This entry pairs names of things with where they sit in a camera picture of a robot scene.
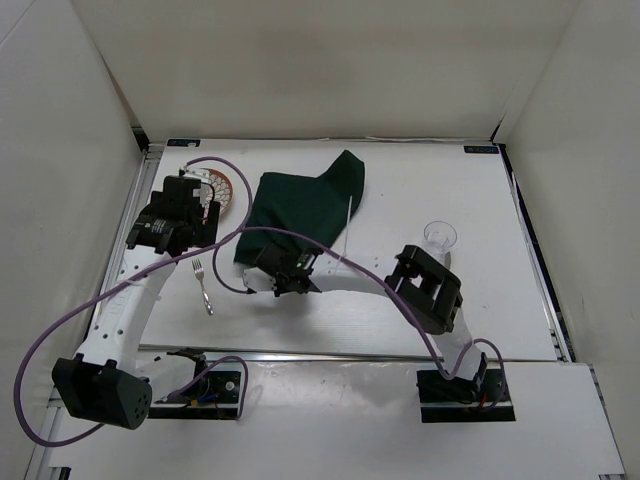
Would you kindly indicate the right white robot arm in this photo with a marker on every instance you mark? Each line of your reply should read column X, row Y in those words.
column 420, row 283

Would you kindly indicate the silver fork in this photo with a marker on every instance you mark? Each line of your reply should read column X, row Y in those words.
column 199, row 275

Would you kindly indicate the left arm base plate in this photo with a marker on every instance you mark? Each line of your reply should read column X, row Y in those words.
column 200, row 395

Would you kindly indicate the clear drinking glass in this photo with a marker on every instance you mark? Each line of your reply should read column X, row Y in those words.
column 439, row 238

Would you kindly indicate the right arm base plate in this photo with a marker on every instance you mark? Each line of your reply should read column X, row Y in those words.
column 458, row 401

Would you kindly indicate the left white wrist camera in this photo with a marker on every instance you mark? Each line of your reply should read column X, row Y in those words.
column 203, row 174

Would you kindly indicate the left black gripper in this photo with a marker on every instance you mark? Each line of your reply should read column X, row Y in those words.
column 206, row 232

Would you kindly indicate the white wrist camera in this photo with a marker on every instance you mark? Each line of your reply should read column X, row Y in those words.
column 255, row 280
column 203, row 174

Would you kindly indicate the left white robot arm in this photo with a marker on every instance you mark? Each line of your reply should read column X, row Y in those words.
column 103, row 382

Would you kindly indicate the white zip tie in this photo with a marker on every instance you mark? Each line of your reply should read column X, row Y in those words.
column 346, row 232

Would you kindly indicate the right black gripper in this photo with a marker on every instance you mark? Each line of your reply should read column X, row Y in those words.
column 281, row 288

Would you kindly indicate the orange patterned plate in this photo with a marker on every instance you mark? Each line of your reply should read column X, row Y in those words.
column 219, row 189

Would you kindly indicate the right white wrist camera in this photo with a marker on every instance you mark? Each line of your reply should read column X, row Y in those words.
column 255, row 280

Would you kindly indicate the dark green cloth napkin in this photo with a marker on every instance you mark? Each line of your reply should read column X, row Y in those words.
column 315, row 207

